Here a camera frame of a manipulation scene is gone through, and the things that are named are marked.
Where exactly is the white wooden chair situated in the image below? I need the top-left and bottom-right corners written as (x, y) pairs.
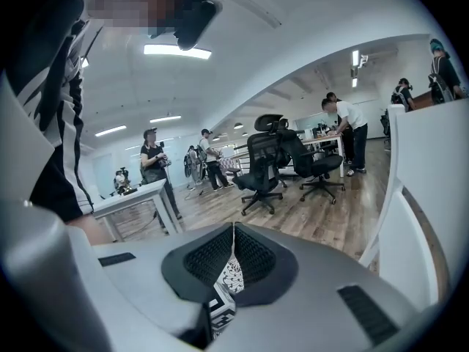
top-left (358, 98), bottom-right (469, 313)

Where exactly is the floral white cushion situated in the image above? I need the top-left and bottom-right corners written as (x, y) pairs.
top-left (215, 254), bottom-right (245, 296)

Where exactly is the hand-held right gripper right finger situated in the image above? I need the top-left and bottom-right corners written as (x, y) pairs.
top-left (215, 222), bottom-right (418, 352)

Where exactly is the person's black printed shirt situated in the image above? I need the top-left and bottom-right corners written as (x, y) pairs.
top-left (0, 0), bottom-right (97, 224)

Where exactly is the person's head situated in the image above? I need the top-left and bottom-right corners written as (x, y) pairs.
top-left (86, 0), bottom-right (188, 38)

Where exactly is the black metal railing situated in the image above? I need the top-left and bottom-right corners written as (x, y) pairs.
top-left (232, 143), bottom-right (254, 166)

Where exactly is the checkered cloth table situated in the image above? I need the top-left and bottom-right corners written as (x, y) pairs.
top-left (218, 155), bottom-right (241, 178)

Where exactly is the person's right forearm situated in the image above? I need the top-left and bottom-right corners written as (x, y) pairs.
top-left (67, 210), bottom-right (115, 248)

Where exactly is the white rectangular table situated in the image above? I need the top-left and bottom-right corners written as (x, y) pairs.
top-left (91, 177), bottom-right (184, 242)

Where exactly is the long ceiling light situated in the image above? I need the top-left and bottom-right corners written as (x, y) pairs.
top-left (142, 43), bottom-right (213, 61)
top-left (94, 124), bottom-right (128, 138)
top-left (148, 114), bottom-right (182, 125)

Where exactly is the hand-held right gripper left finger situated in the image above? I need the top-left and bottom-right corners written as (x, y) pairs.
top-left (93, 222), bottom-right (235, 352)

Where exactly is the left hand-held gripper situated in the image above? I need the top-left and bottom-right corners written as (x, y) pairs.
top-left (208, 292), bottom-right (238, 341)

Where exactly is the black head-mounted camera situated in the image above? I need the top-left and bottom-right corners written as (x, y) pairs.
top-left (174, 0), bottom-right (224, 51)

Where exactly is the wood-top white desk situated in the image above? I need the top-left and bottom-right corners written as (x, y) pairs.
top-left (300, 132), bottom-right (347, 178)

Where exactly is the black mesh office chair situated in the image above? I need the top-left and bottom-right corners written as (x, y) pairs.
top-left (276, 118), bottom-right (347, 205)
top-left (232, 114), bottom-right (286, 216)

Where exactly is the brown wooden counter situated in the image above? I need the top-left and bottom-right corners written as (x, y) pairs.
top-left (406, 92), bottom-right (440, 114)

